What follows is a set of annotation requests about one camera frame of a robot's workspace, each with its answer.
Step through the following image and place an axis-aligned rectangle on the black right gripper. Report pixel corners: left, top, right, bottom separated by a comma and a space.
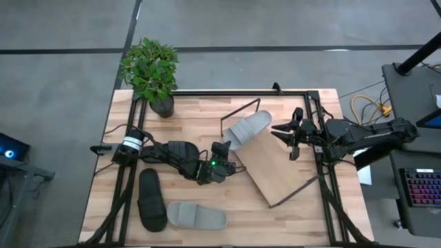
271, 107, 320, 161

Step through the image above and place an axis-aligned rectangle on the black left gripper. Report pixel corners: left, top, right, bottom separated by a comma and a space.
198, 140, 238, 185

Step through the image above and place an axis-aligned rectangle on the grey rubber slide sandal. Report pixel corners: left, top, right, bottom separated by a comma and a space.
223, 110, 273, 152
167, 201, 228, 231

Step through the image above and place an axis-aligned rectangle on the black plant pot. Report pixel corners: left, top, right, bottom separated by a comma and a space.
150, 94, 175, 118

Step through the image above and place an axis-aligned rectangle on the black flat panel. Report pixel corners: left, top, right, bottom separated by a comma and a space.
353, 146, 392, 172

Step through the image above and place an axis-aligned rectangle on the white paper sheet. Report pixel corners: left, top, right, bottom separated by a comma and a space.
356, 147, 373, 186

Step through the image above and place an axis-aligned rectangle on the green leafy plant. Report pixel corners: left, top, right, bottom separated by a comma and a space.
119, 37, 180, 104

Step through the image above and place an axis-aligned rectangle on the laptop with blue screen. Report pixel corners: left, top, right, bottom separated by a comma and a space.
416, 108, 441, 130

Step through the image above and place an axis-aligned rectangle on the backlit rainbow keyboard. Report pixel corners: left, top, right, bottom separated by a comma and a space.
399, 167, 441, 208

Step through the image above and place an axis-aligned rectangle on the black pole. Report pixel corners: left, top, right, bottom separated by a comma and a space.
396, 30, 441, 76

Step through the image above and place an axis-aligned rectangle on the dark grey desk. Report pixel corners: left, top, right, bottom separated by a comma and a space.
389, 149, 441, 239

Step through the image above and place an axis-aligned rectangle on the grey metal stand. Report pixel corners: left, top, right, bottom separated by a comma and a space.
0, 154, 56, 248

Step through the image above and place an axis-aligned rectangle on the black device with blue light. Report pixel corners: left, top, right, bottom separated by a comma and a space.
0, 132, 31, 162

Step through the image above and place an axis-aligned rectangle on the wooden shelf with metal frame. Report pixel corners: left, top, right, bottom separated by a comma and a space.
220, 98, 320, 209

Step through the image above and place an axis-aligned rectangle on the black aluminium rig frame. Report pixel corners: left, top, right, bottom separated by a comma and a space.
78, 88, 373, 247

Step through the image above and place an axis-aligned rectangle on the yellow cable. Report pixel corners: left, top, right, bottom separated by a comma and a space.
350, 94, 393, 125

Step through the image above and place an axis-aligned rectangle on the black clamp mount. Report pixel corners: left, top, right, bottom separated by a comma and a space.
90, 144, 113, 156

